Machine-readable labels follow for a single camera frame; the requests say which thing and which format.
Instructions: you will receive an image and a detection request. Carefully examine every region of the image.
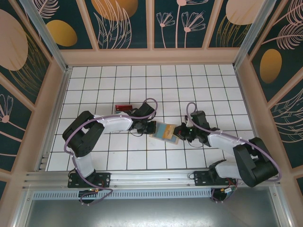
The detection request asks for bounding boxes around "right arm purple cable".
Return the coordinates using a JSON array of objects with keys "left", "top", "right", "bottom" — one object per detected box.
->
[{"left": 186, "top": 102, "right": 283, "bottom": 206}]

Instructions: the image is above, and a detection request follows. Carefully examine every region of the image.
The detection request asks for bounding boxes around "grey metal sheet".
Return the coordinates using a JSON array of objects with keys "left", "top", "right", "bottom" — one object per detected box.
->
[{"left": 23, "top": 198, "right": 288, "bottom": 227}]

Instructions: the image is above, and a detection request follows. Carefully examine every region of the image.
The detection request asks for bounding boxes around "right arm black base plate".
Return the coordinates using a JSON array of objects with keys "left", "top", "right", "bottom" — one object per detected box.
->
[{"left": 193, "top": 170, "right": 237, "bottom": 187}]

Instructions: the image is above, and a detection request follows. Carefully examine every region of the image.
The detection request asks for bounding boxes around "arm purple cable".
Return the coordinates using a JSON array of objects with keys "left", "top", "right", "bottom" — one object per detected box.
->
[
  {"left": 186, "top": 102, "right": 283, "bottom": 206},
  {"left": 65, "top": 98, "right": 159, "bottom": 206}
]

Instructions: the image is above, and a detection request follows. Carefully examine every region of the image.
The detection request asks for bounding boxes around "grey slotted cable duct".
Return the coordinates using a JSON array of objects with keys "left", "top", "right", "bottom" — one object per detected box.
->
[{"left": 32, "top": 189, "right": 214, "bottom": 200}]

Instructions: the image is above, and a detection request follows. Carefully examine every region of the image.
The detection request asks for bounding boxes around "gold patterned card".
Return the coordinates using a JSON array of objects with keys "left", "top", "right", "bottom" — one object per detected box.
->
[{"left": 165, "top": 124, "right": 176, "bottom": 140}]

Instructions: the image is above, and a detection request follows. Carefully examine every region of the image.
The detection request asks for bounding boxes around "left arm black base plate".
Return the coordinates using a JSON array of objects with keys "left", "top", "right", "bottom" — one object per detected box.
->
[{"left": 68, "top": 172, "right": 111, "bottom": 189}]

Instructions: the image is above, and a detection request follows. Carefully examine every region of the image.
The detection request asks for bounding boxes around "clear acrylic card stand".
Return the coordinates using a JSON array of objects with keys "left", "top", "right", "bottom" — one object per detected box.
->
[{"left": 114, "top": 104, "right": 135, "bottom": 114}]

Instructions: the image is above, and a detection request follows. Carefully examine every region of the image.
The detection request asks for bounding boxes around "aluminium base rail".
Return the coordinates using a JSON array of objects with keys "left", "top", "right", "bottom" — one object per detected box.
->
[{"left": 22, "top": 169, "right": 282, "bottom": 190}]

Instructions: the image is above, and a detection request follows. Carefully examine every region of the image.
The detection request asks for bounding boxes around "beige card holder wallet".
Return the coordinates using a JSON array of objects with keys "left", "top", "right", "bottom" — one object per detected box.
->
[{"left": 149, "top": 122, "right": 179, "bottom": 145}]

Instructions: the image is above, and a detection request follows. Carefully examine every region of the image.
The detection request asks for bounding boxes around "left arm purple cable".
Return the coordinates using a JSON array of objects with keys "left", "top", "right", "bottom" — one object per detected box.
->
[{"left": 65, "top": 98, "right": 159, "bottom": 206}]

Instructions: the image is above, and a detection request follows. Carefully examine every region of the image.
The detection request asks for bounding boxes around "aluminium corner post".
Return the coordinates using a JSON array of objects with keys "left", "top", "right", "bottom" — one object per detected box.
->
[
  {"left": 233, "top": 0, "right": 275, "bottom": 69},
  {"left": 20, "top": 0, "right": 71, "bottom": 73}
]

